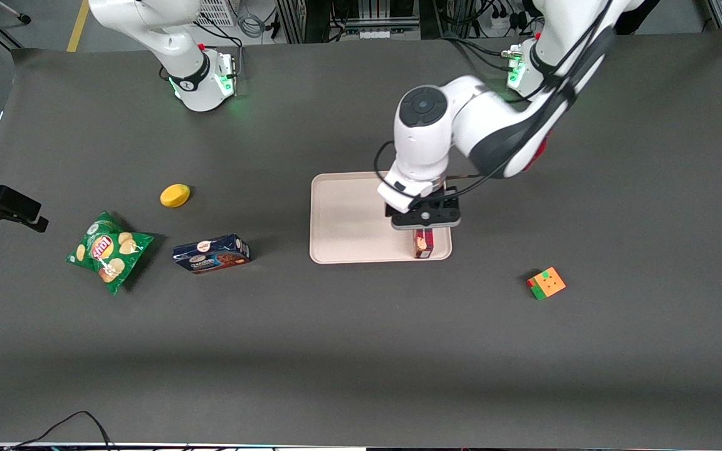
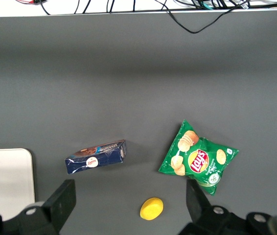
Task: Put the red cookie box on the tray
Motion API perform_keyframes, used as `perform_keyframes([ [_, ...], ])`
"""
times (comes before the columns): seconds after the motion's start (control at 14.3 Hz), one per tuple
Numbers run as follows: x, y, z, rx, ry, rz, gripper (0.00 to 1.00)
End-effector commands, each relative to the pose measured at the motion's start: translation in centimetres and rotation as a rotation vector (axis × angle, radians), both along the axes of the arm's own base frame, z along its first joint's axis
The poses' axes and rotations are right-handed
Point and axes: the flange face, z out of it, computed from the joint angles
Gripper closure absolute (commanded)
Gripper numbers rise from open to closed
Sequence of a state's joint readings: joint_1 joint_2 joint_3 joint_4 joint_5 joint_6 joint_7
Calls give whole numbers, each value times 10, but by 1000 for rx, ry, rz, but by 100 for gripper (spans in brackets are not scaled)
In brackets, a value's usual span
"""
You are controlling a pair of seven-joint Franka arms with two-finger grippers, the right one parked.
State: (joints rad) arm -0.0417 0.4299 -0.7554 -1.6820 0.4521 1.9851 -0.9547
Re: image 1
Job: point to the aluminium equipment rack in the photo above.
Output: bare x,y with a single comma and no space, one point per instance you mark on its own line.
289,19

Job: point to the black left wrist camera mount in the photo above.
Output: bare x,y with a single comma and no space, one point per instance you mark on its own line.
445,197

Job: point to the red drink bottle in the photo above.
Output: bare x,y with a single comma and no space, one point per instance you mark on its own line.
543,147

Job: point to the beige plastic tray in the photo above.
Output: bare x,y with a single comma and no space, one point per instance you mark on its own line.
348,219

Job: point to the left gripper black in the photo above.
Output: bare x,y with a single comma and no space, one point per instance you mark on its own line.
447,192

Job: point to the white power strip with plugs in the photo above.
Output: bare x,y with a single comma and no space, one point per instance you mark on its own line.
499,24

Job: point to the dark grey table cover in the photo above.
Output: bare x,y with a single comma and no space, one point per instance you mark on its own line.
361,351

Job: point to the orange green puzzle cube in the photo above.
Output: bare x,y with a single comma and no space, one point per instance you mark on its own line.
548,284

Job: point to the green chips bag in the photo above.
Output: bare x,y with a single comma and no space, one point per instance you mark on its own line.
107,250

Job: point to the red cookie box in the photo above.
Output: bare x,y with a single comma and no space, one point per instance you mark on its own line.
423,245

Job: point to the small white power strip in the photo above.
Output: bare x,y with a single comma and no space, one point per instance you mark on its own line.
373,34

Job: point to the white perforated box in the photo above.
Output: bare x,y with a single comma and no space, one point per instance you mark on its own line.
217,11

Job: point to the yellow lemon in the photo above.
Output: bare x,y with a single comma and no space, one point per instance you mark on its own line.
175,195

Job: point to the blue cookie box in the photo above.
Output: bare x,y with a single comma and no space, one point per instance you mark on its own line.
210,254

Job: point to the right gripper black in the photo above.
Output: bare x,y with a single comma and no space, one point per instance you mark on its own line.
11,203

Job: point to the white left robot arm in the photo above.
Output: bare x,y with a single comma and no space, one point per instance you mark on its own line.
423,144

